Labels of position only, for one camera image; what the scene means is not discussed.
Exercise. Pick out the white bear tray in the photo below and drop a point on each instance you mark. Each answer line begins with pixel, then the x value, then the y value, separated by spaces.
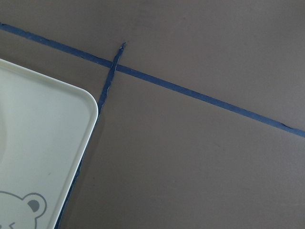
pixel 45 126

